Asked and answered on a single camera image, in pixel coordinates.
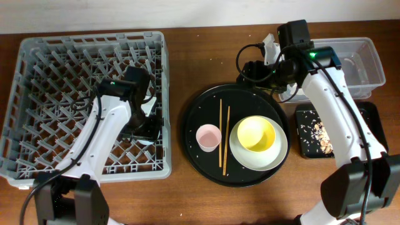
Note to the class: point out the clear plastic bin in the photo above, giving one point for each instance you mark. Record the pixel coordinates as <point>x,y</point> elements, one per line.
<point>361,64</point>

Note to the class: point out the yellow bowl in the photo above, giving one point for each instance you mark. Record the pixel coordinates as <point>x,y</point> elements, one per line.
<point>256,134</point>

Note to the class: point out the wooden chopstick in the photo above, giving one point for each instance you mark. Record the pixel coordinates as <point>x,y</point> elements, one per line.
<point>224,166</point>
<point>220,131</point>

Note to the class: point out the pink cup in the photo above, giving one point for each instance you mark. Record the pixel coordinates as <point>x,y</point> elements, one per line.
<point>207,137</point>

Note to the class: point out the light blue cup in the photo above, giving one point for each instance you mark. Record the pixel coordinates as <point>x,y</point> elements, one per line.
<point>147,142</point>

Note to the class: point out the grey plastic dishwasher rack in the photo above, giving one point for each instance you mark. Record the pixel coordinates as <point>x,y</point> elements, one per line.
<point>53,80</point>

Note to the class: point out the black rectangular tray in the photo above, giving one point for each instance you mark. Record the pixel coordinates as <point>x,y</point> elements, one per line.
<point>368,111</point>

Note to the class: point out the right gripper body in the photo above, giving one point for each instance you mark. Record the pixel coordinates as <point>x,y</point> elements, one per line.
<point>259,70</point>

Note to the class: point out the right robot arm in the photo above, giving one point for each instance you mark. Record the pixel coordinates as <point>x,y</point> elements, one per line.
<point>367,177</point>

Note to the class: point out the round black tray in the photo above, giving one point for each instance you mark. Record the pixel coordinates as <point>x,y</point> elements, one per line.
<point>238,102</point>

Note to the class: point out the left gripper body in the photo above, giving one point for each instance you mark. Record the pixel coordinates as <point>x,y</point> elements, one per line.
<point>144,127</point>

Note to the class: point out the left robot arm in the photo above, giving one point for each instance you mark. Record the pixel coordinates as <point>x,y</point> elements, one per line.
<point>72,194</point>

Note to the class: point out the white plate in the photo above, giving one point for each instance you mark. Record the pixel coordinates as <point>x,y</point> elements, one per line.
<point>260,161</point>

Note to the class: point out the food scraps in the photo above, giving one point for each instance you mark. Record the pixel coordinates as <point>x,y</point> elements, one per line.
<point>313,137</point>

